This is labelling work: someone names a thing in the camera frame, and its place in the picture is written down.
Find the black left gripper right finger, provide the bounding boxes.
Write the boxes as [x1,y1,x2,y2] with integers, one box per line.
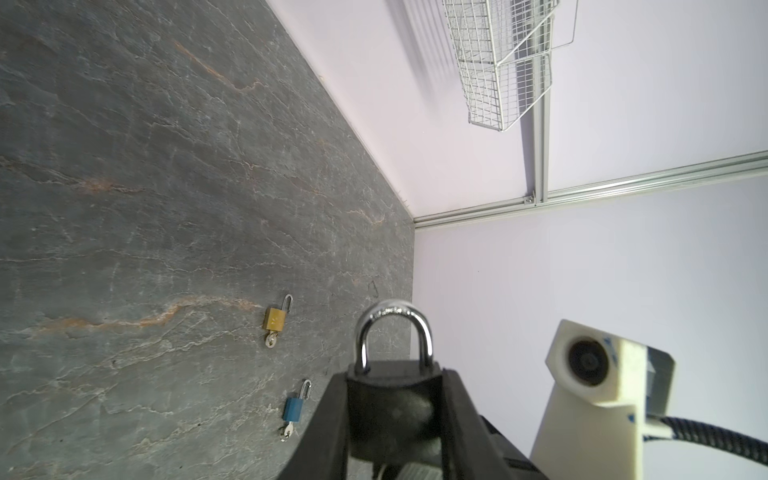
[441,369,546,479]

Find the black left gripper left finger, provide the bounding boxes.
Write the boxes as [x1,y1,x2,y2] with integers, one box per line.
[278,373,349,480]

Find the blue padlock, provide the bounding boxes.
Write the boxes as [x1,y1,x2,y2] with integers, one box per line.
[282,379,312,423]

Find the black padlock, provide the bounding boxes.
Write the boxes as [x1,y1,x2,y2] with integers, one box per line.
[347,300,442,465]

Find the small silver key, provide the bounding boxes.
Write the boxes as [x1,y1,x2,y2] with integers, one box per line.
[265,331,278,349]

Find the brass padlock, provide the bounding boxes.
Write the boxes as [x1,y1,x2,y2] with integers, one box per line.
[263,293,293,333]

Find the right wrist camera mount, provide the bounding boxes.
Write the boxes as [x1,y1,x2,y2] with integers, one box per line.
[530,320,676,479]

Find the aluminium enclosure frame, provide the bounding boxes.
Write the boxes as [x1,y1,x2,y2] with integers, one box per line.
[412,93,767,231]

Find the white wire shelf basket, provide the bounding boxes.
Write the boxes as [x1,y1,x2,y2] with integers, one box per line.
[441,0,567,132]

